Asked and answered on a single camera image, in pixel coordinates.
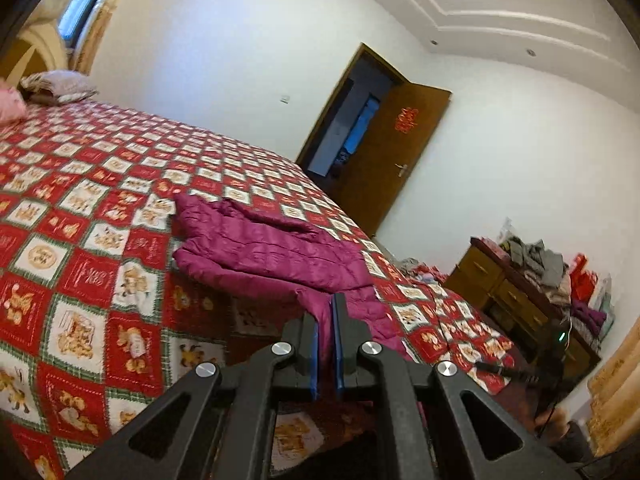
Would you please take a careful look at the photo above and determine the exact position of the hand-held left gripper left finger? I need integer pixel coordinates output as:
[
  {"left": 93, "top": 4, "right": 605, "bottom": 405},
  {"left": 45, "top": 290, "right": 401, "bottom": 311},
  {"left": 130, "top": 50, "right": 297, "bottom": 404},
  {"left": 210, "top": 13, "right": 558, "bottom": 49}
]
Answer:
[{"left": 65, "top": 312, "right": 321, "bottom": 480}]

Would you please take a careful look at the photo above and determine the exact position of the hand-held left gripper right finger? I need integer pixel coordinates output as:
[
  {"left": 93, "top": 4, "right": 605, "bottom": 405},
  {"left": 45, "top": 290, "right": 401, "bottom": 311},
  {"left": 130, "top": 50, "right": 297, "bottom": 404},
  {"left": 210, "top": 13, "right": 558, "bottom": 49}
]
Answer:
[{"left": 331, "top": 292, "right": 581, "bottom": 480}]

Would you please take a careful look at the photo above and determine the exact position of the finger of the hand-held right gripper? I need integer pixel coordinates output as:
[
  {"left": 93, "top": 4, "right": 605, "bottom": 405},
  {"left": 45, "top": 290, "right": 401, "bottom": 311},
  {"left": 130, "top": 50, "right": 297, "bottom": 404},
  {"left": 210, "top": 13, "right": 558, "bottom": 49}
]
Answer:
[{"left": 472, "top": 360, "right": 538, "bottom": 385}]

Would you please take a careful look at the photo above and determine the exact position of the purple puffer jacket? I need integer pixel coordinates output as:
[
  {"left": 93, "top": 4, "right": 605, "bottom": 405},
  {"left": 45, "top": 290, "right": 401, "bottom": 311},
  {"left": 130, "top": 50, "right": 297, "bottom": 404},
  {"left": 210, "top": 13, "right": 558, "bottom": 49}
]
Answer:
[{"left": 171, "top": 192, "right": 426, "bottom": 363}]

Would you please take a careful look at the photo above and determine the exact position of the person's right forearm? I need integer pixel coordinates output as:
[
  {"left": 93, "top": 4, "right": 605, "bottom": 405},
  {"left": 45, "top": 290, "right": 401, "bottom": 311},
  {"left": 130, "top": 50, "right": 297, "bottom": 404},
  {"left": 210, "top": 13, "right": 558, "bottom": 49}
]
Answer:
[{"left": 532, "top": 402, "right": 598, "bottom": 463}]

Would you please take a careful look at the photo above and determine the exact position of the pile of clothes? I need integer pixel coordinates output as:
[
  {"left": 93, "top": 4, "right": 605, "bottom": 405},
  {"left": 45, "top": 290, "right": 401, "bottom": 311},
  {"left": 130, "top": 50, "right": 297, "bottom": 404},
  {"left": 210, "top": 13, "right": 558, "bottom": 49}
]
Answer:
[{"left": 497, "top": 235, "right": 616, "bottom": 341}]

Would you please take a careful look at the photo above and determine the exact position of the golden patterned cloth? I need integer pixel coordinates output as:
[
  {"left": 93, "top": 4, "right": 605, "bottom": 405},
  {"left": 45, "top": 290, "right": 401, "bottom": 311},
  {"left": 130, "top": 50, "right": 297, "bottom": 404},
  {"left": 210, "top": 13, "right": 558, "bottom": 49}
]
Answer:
[{"left": 587, "top": 317, "right": 640, "bottom": 458}]

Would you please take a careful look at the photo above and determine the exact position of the red bag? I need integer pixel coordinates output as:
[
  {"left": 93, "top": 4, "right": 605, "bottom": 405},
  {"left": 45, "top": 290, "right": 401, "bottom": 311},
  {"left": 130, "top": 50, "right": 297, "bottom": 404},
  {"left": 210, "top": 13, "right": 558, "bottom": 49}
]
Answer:
[{"left": 569, "top": 254, "right": 592, "bottom": 302}]

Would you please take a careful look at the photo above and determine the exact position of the brown wooden dresser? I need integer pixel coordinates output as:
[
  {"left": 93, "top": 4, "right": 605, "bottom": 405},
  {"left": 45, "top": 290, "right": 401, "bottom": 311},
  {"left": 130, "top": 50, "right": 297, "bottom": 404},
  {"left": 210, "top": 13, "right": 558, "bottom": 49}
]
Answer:
[{"left": 444, "top": 237, "right": 603, "bottom": 386}]

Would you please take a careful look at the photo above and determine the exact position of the brown wooden door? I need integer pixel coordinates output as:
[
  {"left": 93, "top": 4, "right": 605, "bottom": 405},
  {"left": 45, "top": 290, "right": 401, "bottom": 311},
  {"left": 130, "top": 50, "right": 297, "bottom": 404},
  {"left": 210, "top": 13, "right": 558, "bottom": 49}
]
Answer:
[{"left": 330, "top": 82, "right": 453, "bottom": 238}]

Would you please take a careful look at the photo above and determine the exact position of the red paper door decoration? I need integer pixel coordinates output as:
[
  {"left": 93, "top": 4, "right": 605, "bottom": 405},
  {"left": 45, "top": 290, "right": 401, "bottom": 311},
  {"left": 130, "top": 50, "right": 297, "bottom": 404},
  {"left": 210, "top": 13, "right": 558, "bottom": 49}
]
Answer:
[{"left": 394, "top": 106, "right": 420, "bottom": 133}]

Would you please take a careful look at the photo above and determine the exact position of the red bear-print bed sheet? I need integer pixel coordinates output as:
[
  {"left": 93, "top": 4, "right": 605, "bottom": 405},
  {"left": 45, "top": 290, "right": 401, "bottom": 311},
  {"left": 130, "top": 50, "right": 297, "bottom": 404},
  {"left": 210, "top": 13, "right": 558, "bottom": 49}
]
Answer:
[{"left": 0, "top": 95, "right": 516, "bottom": 480}]

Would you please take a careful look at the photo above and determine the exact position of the patterned grey pillow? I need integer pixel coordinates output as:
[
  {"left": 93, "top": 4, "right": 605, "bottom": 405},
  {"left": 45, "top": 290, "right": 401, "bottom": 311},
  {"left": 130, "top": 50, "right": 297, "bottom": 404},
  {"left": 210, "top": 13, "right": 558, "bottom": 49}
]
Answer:
[{"left": 20, "top": 71, "right": 98, "bottom": 106}]

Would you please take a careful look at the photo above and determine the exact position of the narrow golden patterned curtain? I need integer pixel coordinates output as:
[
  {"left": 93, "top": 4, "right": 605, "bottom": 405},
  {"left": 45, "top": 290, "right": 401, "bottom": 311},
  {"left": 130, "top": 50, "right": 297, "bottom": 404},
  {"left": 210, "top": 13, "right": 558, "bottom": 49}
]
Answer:
[{"left": 70, "top": 2, "right": 118, "bottom": 73}]

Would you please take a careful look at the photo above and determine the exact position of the folded pink floral quilt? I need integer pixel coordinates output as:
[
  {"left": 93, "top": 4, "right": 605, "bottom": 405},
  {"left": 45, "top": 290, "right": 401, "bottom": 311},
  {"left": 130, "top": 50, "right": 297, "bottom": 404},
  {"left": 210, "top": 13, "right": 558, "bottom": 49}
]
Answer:
[{"left": 0, "top": 85, "right": 28, "bottom": 123}]

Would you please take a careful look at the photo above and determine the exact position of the cream wooden headboard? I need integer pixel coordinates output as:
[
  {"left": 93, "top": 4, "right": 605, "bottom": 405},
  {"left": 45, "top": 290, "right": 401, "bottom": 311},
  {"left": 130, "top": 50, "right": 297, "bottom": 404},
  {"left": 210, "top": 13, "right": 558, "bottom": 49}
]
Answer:
[{"left": 0, "top": 17, "right": 71, "bottom": 86}]

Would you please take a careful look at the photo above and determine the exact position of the dark wooden door frame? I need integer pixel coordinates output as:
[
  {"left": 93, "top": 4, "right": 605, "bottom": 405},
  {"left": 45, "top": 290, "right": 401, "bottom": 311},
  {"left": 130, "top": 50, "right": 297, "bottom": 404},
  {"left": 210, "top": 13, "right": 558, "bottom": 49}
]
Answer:
[{"left": 295, "top": 42, "right": 406, "bottom": 178}]

